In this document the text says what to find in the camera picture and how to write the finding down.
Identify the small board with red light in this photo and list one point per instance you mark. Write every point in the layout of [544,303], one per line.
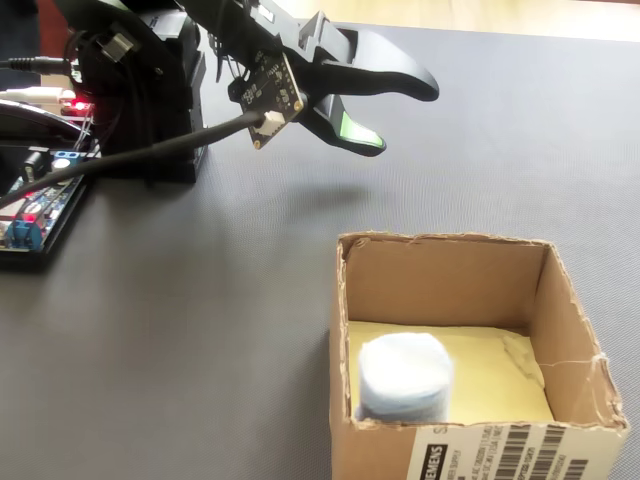
[77,106]

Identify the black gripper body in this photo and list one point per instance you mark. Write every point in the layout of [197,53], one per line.
[250,30]

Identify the dark grey textured mat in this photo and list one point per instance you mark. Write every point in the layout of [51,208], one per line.
[200,300]

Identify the white barcode label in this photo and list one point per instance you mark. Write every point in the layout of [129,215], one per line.
[500,450]

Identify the black power plug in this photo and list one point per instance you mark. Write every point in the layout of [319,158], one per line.
[40,64]

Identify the black camera circuit board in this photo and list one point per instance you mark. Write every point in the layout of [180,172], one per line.
[272,90]

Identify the blue controller board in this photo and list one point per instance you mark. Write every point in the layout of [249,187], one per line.
[45,200]

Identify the white and blue round block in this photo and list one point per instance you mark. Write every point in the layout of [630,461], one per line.
[405,370]

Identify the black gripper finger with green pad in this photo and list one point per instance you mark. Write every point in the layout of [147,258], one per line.
[380,65]
[330,125]

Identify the brown cardboard box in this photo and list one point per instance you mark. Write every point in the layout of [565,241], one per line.
[450,280]

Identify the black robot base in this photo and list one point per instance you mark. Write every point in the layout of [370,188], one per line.
[165,125]

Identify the yellow box liner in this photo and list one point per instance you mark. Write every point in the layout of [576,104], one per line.
[490,380]

